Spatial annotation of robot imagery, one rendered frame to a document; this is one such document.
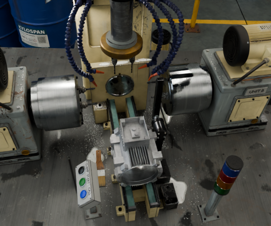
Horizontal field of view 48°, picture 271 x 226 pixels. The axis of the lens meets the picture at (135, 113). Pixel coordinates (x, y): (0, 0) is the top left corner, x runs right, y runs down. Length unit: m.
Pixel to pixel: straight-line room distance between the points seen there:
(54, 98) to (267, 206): 1.07
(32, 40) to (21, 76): 1.53
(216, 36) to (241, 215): 2.67
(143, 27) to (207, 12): 2.77
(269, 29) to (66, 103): 0.93
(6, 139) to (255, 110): 1.18
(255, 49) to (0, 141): 1.18
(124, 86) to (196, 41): 2.21
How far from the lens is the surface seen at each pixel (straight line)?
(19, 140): 1.48
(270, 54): 1.45
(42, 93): 1.38
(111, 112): 1.58
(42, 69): 2.05
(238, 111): 1.59
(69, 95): 1.36
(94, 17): 1.47
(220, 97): 1.48
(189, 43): 3.65
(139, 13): 1.49
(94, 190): 1.16
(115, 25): 1.24
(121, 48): 1.27
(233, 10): 4.41
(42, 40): 2.95
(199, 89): 1.45
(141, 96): 1.66
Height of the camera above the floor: 2.11
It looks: 49 degrees down
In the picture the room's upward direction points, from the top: 3 degrees clockwise
